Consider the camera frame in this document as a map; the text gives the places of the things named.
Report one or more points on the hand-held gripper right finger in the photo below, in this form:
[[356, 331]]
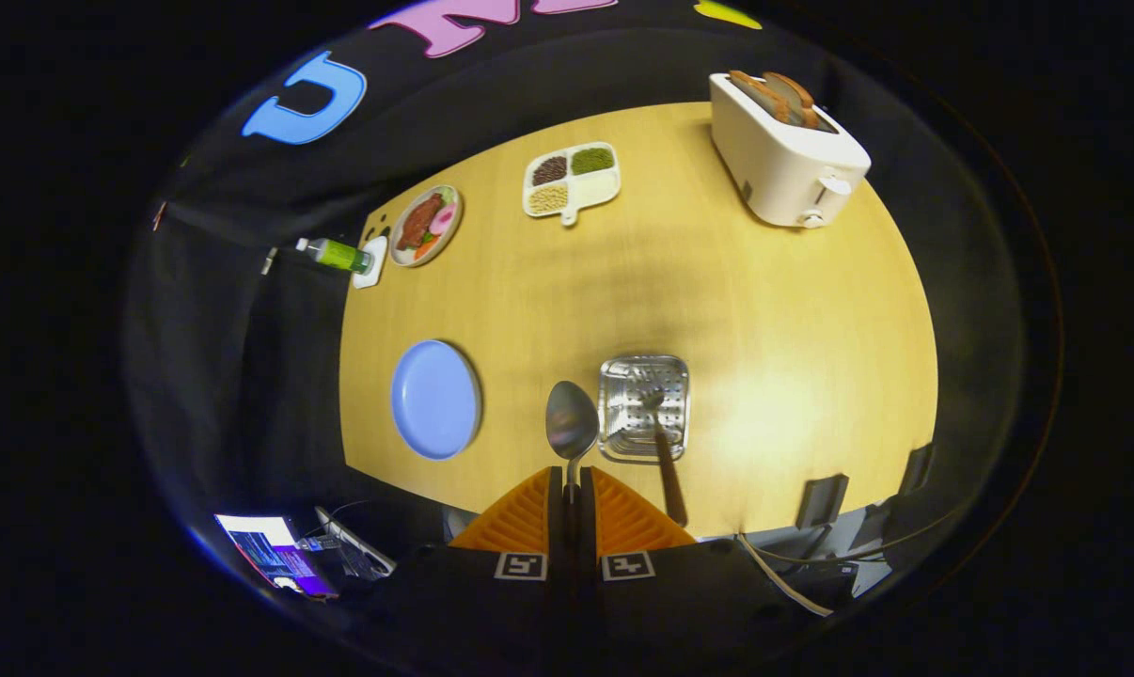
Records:
[[628, 527]]

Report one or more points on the white toaster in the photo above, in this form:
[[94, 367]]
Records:
[[774, 160]]

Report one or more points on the white cloth clip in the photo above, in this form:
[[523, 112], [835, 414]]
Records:
[[268, 260]]

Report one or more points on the toasted bread slice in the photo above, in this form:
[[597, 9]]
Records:
[[757, 94], [795, 92]]

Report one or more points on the white square coaster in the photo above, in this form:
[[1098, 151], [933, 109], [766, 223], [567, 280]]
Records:
[[375, 275]]

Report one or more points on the white divided tray with beans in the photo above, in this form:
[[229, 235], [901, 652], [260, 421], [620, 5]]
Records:
[[597, 188]]

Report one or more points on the plate with food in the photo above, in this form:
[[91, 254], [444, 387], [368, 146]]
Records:
[[421, 226]]

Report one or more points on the pink cloth clip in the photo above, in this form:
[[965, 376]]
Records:
[[158, 216]]

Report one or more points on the blue plate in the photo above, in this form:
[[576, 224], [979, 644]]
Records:
[[435, 400]]

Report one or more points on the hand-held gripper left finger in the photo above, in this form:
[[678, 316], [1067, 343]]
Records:
[[511, 527]]

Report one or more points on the green drink bottle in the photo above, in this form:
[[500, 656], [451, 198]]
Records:
[[341, 255]]

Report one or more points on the open laptop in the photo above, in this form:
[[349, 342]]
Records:
[[275, 555]]

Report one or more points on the metal spoon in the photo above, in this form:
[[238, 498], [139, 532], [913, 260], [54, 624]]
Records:
[[572, 423]]

